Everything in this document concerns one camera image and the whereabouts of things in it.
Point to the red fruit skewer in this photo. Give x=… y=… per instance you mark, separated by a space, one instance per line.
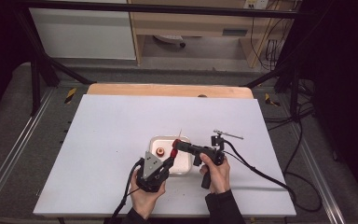
x=180 y=132

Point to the white chair base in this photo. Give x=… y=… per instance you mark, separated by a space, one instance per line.
x=169 y=39

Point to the light wooden board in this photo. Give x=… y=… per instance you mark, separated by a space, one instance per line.
x=167 y=90

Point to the red cored hawthorn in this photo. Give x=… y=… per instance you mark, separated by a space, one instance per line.
x=174 y=153
x=160 y=151
x=176 y=143

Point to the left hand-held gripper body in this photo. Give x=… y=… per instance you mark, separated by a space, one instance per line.
x=150 y=168

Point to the white power strip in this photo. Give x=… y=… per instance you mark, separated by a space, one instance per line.
x=256 y=3

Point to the black metal frame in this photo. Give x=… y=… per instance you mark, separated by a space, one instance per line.
x=167 y=8

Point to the yellow black tape strip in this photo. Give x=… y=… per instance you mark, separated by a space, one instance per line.
x=272 y=100
x=70 y=95

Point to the light wooden desk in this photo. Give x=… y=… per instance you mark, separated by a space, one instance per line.
x=192 y=25

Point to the aluminium rail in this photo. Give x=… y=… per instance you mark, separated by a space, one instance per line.
x=15 y=146
x=320 y=174

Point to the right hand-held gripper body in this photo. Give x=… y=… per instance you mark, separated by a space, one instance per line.
x=203 y=150

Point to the person's left hand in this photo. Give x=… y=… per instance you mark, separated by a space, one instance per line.
x=146 y=202

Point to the person's right hand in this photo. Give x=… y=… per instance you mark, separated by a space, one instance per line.
x=220 y=177

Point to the white cabinet panel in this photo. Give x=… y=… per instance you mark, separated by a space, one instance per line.
x=84 y=34

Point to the white rectangular tray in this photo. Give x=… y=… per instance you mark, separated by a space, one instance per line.
x=183 y=161

